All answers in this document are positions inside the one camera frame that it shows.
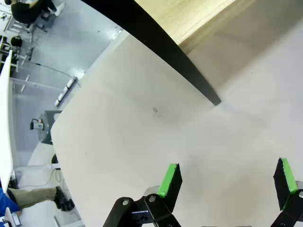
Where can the wooden shelf with black frame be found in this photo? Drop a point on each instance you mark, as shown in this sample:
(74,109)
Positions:
(163,35)

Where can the long white desk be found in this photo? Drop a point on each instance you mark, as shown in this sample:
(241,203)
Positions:
(5,118)

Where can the silver and black cylinder device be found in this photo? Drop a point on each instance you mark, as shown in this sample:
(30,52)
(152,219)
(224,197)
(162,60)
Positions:
(36,124)

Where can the grey metal pedestal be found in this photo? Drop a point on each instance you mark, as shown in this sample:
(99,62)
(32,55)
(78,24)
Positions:
(48,127)

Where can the seated person in black top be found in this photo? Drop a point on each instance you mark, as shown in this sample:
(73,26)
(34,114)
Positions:
(26,10)

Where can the person in blue shirt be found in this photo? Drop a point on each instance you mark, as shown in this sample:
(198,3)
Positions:
(33,196)

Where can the white power strip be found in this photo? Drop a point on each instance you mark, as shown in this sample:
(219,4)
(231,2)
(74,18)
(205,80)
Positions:
(68,84)
(59,99)

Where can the black bag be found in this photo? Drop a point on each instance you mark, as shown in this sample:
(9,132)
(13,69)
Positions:
(16,41)

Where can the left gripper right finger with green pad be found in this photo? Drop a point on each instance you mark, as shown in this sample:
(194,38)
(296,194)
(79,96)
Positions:
(285,186)

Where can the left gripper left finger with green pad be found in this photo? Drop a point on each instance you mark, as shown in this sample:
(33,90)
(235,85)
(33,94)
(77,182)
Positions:
(169,189)

